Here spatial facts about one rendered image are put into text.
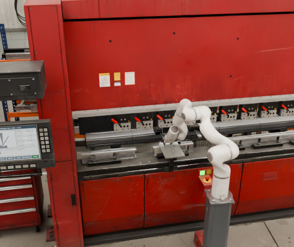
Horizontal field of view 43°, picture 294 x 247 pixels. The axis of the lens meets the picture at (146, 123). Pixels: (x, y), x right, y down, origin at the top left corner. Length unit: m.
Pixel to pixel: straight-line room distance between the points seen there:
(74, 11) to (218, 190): 1.69
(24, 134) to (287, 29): 2.33
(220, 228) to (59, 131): 1.45
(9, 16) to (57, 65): 4.63
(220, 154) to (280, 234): 1.82
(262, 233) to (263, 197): 0.36
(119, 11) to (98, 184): 1.52
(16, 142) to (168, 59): 1.39
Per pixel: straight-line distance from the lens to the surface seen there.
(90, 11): 2.97
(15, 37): 7.50
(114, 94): 3.18
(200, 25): 3.19
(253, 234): 4.12
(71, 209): 3.46
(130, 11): 3.01
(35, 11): 2.78
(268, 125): 4.15
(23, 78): 2.52
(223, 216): 2.87
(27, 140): 2.66
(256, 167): 3.84
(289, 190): 4.21
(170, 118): 3.36
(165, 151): 3.36
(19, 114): 5.15
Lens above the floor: 2.66
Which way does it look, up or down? 25 degrees down
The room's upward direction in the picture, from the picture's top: straight up
